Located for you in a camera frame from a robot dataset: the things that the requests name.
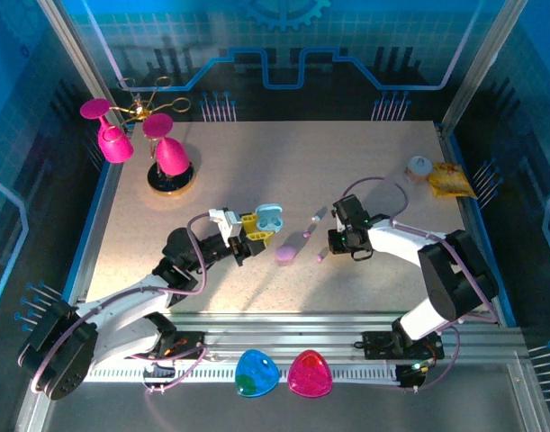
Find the light blue earbud case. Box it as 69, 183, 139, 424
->
255, 202, 284, 234

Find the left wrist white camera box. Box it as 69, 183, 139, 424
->
209, 207, 244, 239

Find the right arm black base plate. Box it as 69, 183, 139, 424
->
362, 330, 446, 361

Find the small black circuit board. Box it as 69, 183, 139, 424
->
396, 362, 427, 389
142, 362, 176, 389

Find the gold glass rack black base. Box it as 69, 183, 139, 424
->
115, 76, 197, 196

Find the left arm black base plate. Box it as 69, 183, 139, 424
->
155, 330, 208, 361

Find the small pull-tab tin can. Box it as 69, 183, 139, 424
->
403, 156, 434, 185

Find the white slotted cable duct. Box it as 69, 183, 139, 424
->
83, 363, 400, 383

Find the pink triangular plastic button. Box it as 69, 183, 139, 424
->
286, 348, 333, 399

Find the aluminium frame post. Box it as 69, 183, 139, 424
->
35, 0, 125, 130
440, 0, 527, 131

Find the blue triangular container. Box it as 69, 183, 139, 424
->
234, 348, 281, 399

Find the pink wine glass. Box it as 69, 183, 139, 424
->
141, 112, 191, 176
79, 97, 135, 165

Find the aluminium table rail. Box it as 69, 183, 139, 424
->
40, 312, 527, 361

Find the yellow snack bag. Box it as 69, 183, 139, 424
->
427, 160, 479, 199

